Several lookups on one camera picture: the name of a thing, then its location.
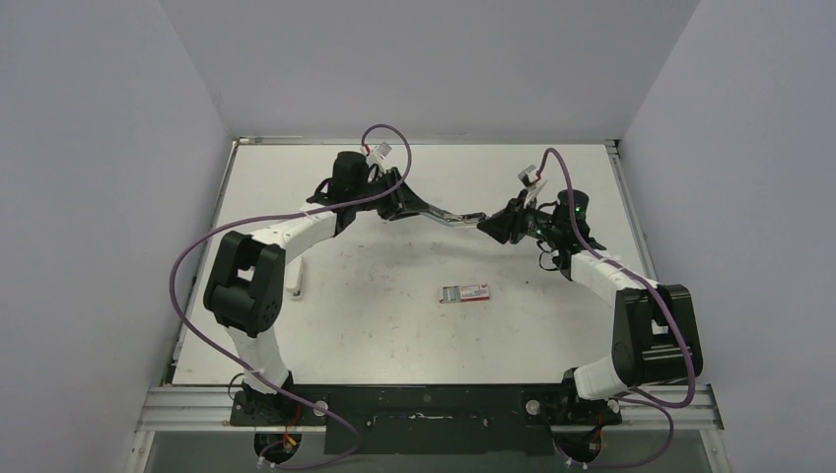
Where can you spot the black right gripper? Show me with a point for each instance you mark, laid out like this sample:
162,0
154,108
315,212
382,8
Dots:
516,218

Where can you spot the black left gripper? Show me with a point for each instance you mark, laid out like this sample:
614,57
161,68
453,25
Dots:
400,202

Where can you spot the light blue stapler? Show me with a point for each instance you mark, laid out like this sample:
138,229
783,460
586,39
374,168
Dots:
453,220

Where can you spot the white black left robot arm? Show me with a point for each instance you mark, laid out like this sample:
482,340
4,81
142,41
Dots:
247,280

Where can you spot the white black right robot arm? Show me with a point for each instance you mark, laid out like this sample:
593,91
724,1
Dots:
654,337

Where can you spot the red white staple box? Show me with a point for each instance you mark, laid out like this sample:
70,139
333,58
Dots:
464,294

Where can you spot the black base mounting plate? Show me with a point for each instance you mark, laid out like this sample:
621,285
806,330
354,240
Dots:
429,419

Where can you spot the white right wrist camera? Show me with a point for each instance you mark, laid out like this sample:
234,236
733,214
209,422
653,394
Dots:
532,182

